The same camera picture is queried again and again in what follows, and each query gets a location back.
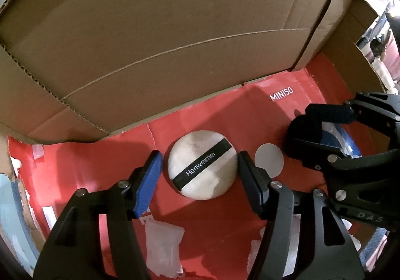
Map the blue white plastic pouch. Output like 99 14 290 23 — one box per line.
321 122 362 158

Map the beige round powder puff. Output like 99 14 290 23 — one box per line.
167 130 237 201

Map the blue knitted blanket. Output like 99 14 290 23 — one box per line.
359 228 388 272

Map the cardboard box red lining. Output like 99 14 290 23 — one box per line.
0 0 389 280

